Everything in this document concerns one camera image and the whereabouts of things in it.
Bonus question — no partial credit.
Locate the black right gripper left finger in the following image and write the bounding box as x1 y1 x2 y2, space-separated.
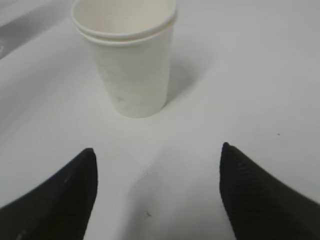
0 148 98 240

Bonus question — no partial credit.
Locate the white paper cup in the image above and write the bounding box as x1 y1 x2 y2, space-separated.
71 0 178 118

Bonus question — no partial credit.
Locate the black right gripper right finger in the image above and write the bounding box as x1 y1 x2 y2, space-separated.
219 142 320 240

